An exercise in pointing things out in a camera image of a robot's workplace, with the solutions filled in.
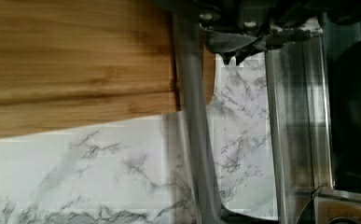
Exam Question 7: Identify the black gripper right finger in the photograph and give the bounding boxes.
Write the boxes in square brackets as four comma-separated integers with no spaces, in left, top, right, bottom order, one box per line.
[235,17,322,66]

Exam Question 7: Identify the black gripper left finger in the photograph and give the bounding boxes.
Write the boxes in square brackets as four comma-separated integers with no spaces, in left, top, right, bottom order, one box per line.
[200,12,262,64]

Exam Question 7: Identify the bamboo cutting board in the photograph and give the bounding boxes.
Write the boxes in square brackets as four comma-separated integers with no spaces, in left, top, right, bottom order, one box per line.
[0,0,216,142]

